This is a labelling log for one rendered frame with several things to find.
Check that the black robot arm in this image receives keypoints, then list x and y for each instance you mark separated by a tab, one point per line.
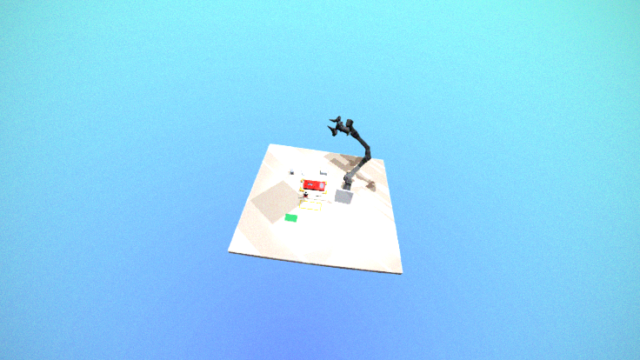
349	130

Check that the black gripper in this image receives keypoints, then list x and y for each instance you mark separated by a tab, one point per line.
335	130

